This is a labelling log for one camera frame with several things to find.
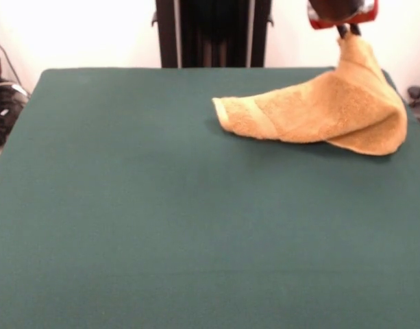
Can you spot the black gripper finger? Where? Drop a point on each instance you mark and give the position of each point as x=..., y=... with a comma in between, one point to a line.
x=356, y=29
x=342, y=31

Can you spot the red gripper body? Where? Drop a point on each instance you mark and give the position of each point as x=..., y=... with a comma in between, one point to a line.
x=333, y=24

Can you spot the tan terry towel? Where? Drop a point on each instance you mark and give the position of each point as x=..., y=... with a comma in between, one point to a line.
x=333, y=113

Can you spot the dark green table cloth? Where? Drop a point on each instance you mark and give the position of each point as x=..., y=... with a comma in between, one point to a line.
x=127, y=240

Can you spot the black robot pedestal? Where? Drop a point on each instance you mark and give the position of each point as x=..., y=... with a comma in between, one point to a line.
x=213, y=34

